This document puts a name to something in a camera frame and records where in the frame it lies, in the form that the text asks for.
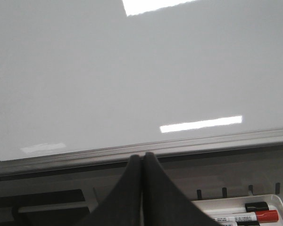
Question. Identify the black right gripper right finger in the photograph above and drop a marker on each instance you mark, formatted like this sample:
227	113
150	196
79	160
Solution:
163	202

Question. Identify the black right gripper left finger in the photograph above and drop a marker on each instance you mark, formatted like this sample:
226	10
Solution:
122	205

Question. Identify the white whiteboard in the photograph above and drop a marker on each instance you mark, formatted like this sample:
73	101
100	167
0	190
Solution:
89	81

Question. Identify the white plastic marker tray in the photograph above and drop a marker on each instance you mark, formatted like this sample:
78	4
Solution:
237	204

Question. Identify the red capped marker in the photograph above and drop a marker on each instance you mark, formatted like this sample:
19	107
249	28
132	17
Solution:
264	216

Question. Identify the grey whiteboard stand frame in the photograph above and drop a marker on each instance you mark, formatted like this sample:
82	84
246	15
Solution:
205	176

